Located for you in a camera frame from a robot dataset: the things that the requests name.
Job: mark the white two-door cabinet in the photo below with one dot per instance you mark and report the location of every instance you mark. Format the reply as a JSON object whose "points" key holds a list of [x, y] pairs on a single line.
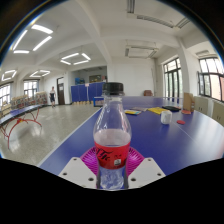
{"points": [[203, 105], [218, 113]]}

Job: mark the person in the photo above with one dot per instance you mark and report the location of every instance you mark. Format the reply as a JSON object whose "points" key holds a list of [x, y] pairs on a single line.
{"points": [[52, 96]]}

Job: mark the black pouch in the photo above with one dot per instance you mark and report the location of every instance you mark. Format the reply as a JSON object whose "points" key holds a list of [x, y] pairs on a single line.
{"points": [[171, 108]]}

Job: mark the grey book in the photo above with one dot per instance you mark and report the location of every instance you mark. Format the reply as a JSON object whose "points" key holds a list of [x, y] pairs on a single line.
{"points": [[139, 108]]}

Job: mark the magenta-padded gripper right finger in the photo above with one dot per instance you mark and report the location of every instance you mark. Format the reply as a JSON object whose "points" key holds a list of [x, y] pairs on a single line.
{"points": [[146, 171]]}

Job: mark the brown cardboard box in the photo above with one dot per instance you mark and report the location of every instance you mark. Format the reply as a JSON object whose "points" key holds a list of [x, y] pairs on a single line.
{"points": [[188, 101]]}

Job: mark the black-framed large window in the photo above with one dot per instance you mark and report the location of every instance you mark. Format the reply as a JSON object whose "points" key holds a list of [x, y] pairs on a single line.
{"points": [[213, 80]]}

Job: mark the wooden shelf unit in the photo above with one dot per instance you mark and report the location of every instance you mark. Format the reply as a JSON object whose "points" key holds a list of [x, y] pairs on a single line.
{"points": [[23, 100]]}

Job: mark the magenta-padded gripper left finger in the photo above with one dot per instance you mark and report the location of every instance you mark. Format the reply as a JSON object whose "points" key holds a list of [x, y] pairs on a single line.
{"points": [[77, 171]]}

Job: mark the dark brown door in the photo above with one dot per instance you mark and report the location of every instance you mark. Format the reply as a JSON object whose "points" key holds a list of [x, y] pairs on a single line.
{"points": [[60, 91]]}

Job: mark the blue red-legged table tennis table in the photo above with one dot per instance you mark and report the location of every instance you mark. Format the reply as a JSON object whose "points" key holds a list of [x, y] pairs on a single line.
{"points": [[16, 113]]}

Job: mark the black-framed glass doors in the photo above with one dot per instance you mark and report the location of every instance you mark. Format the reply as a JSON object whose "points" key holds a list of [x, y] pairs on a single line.
{"points": [[172, 78]]}

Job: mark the ceiling lights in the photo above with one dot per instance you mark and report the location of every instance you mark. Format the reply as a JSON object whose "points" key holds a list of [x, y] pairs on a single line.
{"points": [[41, 43]]}

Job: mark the small black-framed window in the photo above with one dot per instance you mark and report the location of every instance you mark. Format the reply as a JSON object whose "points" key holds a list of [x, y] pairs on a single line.
{"points": [[30, 88]]}

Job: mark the blue folded partition panels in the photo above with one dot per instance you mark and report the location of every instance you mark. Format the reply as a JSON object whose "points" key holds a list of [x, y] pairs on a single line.
{"points": [[81, 93]]}

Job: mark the flat round red coaster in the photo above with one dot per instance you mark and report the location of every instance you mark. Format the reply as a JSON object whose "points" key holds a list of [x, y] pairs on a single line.
{"points": [[181, 122]]}

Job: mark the clear red-labelled drink bottle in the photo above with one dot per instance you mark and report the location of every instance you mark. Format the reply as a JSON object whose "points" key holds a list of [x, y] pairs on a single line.
{"points": [[111, 151]]}

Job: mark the white mug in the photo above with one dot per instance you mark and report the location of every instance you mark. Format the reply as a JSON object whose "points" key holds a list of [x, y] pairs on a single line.
{"points": [[166, 117]]}

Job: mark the brown armchair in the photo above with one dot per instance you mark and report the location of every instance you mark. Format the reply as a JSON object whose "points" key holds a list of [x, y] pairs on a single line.
{"points": [[148, 93]]}

